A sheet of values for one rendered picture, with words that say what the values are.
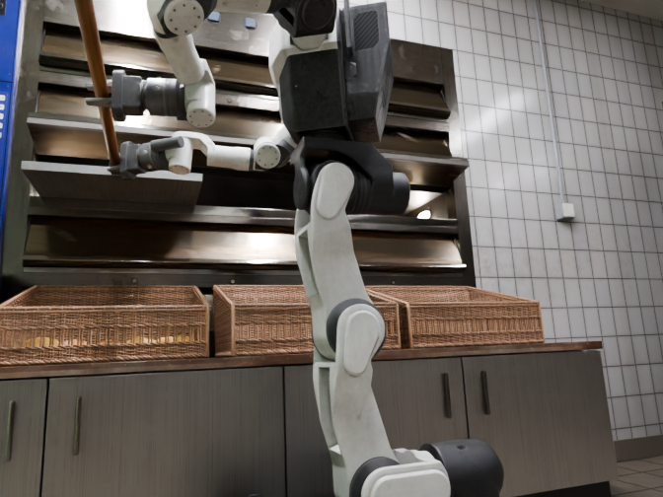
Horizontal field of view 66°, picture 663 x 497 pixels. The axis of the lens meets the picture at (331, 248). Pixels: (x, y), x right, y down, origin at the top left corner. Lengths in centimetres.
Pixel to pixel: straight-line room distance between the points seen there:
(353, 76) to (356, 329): 59
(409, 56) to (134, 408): 205
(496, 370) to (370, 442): 75
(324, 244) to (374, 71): 43
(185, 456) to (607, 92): 298
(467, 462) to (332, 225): 63
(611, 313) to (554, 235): 51
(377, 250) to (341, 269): 110
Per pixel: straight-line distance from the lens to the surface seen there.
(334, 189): 118
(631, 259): 322
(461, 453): 131
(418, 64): 274
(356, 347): 112
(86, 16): 107
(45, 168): 185
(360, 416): 118
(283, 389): 153
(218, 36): 244
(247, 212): 212
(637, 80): 375
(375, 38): 131
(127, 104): 130
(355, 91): 125
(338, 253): 118
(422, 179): 247
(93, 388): 147
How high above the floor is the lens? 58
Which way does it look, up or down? 12 degrees up
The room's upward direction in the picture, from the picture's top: 2 degrees counter-clockwise
